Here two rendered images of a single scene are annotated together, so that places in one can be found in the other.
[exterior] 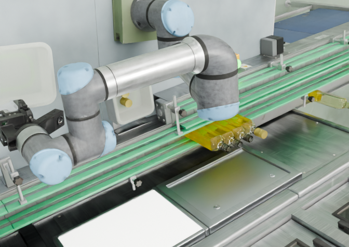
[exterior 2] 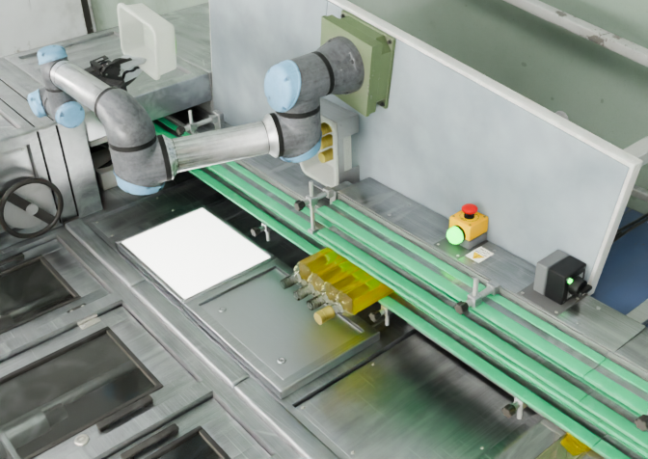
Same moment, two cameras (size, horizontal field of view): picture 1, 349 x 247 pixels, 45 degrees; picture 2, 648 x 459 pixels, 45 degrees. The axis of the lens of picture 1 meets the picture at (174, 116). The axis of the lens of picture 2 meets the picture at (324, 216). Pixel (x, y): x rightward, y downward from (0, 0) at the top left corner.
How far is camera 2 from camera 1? 2.37 m
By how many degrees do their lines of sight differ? 72
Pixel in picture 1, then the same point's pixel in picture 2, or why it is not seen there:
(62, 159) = (32, 101)
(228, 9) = (501, 149)
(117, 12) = not seen: hidden behind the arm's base
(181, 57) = (87, 95)
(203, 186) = (269, 297)
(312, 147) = (384, 428)
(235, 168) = (307, 325)
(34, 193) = not seen: hidden behind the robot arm
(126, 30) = not seen: hidden behind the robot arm
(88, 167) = (249, 178)
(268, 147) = (390, 372)
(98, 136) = (52, 107)
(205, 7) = (462, 118)
